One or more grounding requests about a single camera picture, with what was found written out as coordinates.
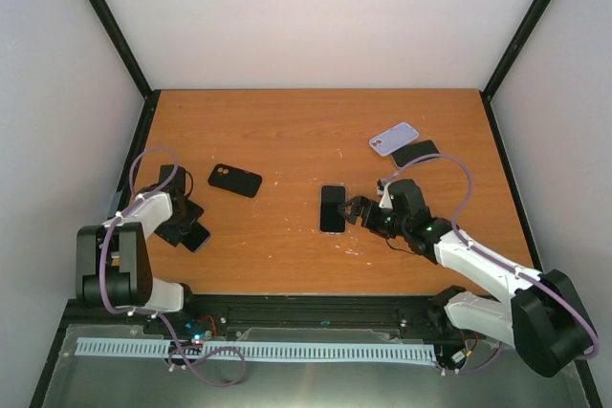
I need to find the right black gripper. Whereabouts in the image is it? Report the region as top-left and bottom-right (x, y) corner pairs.
(339, 195), (409, 239)

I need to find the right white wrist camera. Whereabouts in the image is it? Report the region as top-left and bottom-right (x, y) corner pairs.
(377, 179), (392, 209)

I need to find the clear magsafe phone case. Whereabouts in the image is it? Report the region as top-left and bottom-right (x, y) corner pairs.
(318, 183), (348, 236)

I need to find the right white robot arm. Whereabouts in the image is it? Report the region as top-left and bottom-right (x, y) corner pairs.
(333, 180), (599, 376)

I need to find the dark blue phone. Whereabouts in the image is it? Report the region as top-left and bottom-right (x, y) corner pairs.
(181, 222), (210, 253)

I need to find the black table rail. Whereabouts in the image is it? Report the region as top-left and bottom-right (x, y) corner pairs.
(80, 89), (162, 299)
(481, 90), (556, 304)

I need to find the black phone case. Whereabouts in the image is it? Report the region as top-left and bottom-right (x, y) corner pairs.
(208, 163), (263, 198)

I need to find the left black frame post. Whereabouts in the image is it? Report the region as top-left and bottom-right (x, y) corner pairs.
(88, 0), (153, 99)

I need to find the blue smartphone black screen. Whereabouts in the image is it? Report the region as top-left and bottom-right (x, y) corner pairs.
(319, 184), (346, 233)

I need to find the right black table rail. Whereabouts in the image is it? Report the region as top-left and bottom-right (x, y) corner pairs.
(481, 90), (556, 304)

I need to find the black frame post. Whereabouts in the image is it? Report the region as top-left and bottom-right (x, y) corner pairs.
(88, 0), (153, 99)
(481, 0), (552, 104)

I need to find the lavender phone case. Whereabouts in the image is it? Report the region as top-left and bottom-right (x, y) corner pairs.
(368, 121), (420, 157)

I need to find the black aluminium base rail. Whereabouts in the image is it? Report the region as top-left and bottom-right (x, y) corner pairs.
(61, 293), (575, 347)

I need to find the white phone black screen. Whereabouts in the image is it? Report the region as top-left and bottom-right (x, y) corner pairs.
(391, 140), (439, 168)

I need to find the left black table rail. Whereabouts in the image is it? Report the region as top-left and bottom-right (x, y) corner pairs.
(80, 89), (162, 299)

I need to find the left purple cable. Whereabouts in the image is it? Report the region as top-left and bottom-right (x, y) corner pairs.
(98, 147), (181, 314)

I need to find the right controller wiring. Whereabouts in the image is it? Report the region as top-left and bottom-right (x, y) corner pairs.
(448, 331), (484, 366)

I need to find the light blue cable duct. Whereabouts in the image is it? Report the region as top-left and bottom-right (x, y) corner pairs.
(74, 337), (436, 365)

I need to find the right black frame post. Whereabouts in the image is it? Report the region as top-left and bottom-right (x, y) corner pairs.
(481, 0), (552, 104)

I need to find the left controller board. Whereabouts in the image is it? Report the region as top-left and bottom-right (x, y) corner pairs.
(184, 315), (218, 345)

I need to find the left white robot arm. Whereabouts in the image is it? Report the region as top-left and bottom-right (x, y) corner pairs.
(76, 164), (210, 334)

